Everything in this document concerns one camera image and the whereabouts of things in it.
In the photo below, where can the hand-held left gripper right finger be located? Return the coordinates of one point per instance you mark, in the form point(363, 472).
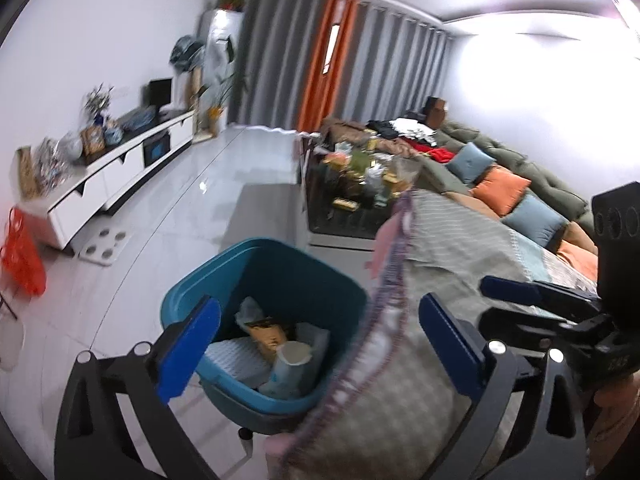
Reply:
point(449, 345)

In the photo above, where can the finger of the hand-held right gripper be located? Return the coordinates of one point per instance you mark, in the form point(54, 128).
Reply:
point(530, 330)
point(505, 286)

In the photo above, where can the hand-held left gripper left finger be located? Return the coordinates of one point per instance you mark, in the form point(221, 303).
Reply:
point(187, 347)

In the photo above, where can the white foam net wrap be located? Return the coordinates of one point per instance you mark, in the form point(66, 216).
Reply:
point(235, 362)

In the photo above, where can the gold wrapper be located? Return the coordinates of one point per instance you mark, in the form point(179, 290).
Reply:
point(267, 335)

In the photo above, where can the white dotted paper cup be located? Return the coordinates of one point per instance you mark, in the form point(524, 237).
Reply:
point(292, 365)

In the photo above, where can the blue plastic bin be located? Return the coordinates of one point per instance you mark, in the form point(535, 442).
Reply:
point(280, 275)

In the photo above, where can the person's right forearm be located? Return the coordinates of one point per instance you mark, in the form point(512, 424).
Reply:
point(617, 457)

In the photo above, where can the person's right hand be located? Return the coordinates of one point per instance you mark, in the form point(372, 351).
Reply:
point(620, 405)

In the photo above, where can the orange cushion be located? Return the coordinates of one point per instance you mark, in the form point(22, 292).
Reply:
point(580, 262)
point(500, 191)

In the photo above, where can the blue cushion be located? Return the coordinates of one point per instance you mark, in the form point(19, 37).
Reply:
point(470, 162)
point(535, 221)

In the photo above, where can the patterned tablecloth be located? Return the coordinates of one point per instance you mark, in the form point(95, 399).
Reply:
point(450, 240)

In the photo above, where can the green brown sofa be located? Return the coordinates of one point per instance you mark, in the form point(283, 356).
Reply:
point(510, 152)

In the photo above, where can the red cloth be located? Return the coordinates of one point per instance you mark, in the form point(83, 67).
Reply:
point(432, 152)

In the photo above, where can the black coffee table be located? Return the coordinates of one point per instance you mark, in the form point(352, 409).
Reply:
point(340, 220)

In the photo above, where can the white clothes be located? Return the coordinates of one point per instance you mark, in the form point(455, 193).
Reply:
point(412, 129)

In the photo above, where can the white TV cabinet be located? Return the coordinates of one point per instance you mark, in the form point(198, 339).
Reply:
point(100, 185)

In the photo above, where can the orange plastic bag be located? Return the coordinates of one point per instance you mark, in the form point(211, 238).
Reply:
point(22, 260)

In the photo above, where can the brown box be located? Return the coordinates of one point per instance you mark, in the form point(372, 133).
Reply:
point(435, 112)

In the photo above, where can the black clothes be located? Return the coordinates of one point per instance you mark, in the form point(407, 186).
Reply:
point(382, 126)

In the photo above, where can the blue bag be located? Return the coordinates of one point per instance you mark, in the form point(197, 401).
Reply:
point(136, 120)

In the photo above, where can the grey curtain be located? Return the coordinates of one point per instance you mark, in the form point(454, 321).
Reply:
point(395, 65)
point(275, 60)

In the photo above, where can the tall leafy potted plant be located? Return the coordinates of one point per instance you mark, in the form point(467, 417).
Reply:
point(220, 97)

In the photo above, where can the wooden coat rack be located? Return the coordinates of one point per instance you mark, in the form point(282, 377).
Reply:
point(196, 95)

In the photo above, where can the black monitor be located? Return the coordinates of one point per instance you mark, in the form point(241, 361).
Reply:
point(160, 94)

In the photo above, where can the vase with dried flowers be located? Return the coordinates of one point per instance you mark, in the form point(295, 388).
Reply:
point(97, 102)

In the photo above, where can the orange curtain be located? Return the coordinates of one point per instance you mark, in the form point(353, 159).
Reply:
point(320, 70)

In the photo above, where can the dark bundled cloth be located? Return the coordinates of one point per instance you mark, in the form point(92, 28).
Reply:
point(187, 52)

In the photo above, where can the white standing air conditioner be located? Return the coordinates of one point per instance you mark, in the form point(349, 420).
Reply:
point(220, 35)

